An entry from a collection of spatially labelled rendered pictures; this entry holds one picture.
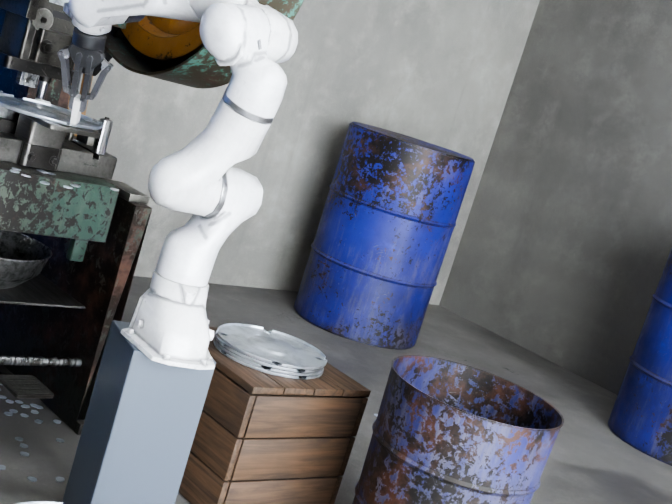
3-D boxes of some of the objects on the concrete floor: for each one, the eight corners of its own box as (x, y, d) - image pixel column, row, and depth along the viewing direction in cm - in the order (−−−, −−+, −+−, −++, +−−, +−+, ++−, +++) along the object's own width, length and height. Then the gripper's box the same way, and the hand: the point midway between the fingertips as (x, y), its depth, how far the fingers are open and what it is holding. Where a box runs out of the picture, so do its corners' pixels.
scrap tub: (532, 609, 256) (598, 427, 248) (418, 636, 227) (489, 431, 219) (411, 522, 286) (467, 357, 278) (296, 536, 256) (355, 352, 248)
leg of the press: (113, 434, 283) (205, 108, 268) (75, 435, 275) (168, 99, 260) (-27, 310, 347) (41, 40, 332) (-61, 307, 339) (7, 32, 324)
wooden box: (331, 514, 274) (371, 390, 269) (211, 524, 249) (253, 387, 243) (246, 445, 303) (280, 331, 298) (131, 446, 278) (166, 323, 272)
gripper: (57, 25, 238) (42, 120, 249) (113, 42, 238) (96, 137, 250) (68, 16, 244) (53, 109, 256) (123, 33, 245) (105, 125, 256)
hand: (76, 109), depth 251 cm, fingers closed
